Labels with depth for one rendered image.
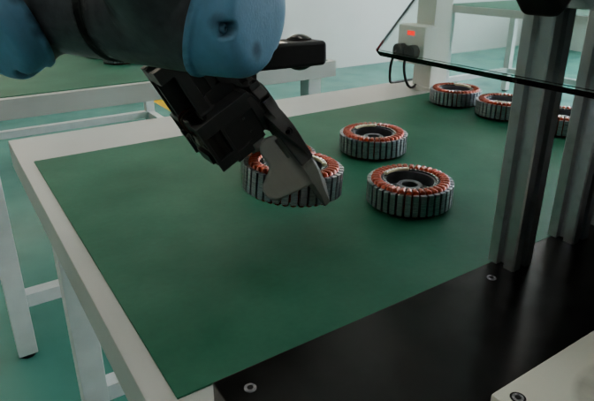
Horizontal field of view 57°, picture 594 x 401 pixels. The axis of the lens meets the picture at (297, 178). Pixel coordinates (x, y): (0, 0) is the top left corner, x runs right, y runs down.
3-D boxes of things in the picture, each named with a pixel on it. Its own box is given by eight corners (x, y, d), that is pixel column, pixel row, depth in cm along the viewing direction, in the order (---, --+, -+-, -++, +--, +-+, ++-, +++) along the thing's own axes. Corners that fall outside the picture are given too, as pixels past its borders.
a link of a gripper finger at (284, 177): (293, 233, 55) (234, 162, 54) (335, 196, 56) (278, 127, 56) (300, 233, 52) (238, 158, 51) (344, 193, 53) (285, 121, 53)
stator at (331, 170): (273, 216, 54) (276, 181, 53) (225, 181, 63) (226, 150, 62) (361, 201, 60) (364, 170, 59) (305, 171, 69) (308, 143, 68)
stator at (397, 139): (418, 157, 89) (420, 135, 87) (356, 165, 85) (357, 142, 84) (385, 138, 99) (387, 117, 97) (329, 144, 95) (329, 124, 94)
